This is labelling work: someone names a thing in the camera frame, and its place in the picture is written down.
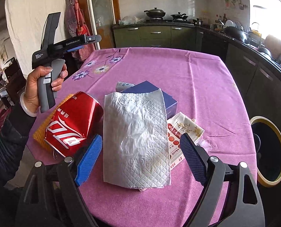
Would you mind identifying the blue cardboard box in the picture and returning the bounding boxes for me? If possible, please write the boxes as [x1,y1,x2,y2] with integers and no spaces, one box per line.
[119,80,178,120]

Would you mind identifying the white bangle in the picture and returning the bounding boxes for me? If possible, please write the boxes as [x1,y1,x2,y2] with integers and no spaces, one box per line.
[20,92,38,117]

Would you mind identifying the white hanging sheet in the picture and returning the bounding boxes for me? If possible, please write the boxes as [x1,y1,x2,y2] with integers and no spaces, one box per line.
[5,0,68,78]

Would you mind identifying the pink floral tablecloth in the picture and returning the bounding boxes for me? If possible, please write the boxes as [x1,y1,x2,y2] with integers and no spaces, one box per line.
[27,47,252,227]

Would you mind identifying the purple checkered apron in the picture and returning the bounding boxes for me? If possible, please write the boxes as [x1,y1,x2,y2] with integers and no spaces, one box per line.
[65,2,78,38]

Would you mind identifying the crushed red soda can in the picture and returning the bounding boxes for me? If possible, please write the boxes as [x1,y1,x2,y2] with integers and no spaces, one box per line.
[44,91,104,159]

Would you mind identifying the hanging kitchen utensils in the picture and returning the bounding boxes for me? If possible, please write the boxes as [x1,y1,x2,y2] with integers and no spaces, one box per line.
[223,0,248,11]

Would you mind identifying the red white seasoning packet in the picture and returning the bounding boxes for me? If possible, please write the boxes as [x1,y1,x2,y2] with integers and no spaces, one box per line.
[167,112,205,171]

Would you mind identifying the red checkered apron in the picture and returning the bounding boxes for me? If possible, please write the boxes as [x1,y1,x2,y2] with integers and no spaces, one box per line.
[71,0,96,61]

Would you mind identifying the black lidded wok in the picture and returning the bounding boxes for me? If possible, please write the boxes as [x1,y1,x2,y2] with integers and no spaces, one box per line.
[144,8,166,19]

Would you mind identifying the black cooking pot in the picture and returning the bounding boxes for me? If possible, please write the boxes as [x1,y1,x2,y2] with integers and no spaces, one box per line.
[259,47,272,57]

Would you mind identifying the black yellow-rimmed trash bin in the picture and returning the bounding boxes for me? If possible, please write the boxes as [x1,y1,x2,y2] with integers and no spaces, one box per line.
[249,116,281,187]

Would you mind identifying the white paper napkin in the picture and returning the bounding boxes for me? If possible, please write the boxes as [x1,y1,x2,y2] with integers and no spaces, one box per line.
[103,87,172,190]

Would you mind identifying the dark lower cabinets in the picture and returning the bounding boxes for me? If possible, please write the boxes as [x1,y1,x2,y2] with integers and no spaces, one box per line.
[201,28,281,114]

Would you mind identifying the wooden cutting board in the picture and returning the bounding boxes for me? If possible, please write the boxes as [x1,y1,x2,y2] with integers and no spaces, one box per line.
[264,34,281,52]

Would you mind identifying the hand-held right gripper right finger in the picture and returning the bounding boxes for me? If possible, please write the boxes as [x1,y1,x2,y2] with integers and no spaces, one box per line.
[179,133,266,227]

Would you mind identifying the person's left forearm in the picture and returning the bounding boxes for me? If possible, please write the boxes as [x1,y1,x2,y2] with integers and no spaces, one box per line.
[0,104,37,187]

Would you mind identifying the orange woven mat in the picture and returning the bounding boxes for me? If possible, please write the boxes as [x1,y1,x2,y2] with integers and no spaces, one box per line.
[33,94,75,152]

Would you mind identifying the bright window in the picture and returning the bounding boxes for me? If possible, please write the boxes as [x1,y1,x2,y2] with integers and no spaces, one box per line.
[248,0,281,59]

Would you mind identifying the dish rack with plates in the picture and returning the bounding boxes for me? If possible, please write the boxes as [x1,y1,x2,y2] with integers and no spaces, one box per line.
[215,20,245,32]

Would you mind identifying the black lidded frying pan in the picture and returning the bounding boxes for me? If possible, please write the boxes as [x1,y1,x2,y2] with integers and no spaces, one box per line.
[170,12,189,20]

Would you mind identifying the blue white wrapper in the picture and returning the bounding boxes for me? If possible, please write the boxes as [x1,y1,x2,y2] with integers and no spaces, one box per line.
[116,82,136,93]

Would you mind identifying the glass sliding door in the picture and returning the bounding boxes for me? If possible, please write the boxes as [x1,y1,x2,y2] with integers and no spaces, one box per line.
[85,0,120,50]

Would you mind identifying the large black wok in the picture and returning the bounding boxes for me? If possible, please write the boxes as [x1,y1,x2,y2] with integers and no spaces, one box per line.
[222,26,246,42]

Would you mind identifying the dark kitchen countertop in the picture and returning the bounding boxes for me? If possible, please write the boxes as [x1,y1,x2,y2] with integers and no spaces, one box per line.
[112,21,281,86]

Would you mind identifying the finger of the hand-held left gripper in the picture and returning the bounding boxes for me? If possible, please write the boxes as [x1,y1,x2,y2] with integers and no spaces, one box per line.
[66,34,102,52]

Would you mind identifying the green lower cabinets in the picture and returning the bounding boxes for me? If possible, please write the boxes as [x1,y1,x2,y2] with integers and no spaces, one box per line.
[112,25,203,49]

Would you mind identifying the crumpled plastic bag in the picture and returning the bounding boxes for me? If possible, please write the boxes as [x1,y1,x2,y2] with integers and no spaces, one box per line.
[119,15,146,26]

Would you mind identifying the row of condiment bottles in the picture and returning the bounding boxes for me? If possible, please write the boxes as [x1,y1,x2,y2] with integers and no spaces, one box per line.
[215,13,228,25]

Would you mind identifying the person's left hand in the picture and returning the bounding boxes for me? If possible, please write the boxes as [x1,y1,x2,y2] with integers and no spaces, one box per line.
[25,67,68,113]

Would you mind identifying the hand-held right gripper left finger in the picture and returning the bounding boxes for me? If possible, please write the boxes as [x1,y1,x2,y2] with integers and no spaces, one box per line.
[16,134,103,227]

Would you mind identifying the gas stove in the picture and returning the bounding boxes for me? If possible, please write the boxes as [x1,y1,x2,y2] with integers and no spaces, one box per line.
[145,18,195,25]

